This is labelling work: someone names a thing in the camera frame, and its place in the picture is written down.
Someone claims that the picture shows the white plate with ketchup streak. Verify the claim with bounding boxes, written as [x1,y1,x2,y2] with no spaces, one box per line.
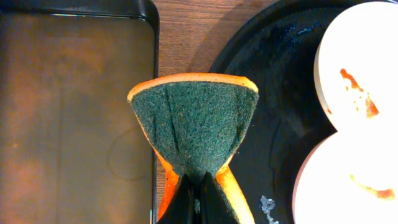
[292,132,397,224]

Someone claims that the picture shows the cream plate with ketchup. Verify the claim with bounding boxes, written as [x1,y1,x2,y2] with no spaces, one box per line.
[314,1,397,131]

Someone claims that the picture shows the green and orange sponge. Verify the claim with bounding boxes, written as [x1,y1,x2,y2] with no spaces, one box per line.
[127,73,259,223]

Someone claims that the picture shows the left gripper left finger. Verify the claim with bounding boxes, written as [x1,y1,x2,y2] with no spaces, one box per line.
[157,174,195,224]

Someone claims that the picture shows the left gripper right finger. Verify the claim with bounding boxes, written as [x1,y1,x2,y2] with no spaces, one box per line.
[199,172,238,224]

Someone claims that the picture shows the round black serving tray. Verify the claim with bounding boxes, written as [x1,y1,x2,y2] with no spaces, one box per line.
[211,0,354,224]

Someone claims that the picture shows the black rectangular water tray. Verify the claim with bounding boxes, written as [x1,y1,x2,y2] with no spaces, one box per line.
[1,0,159,224]

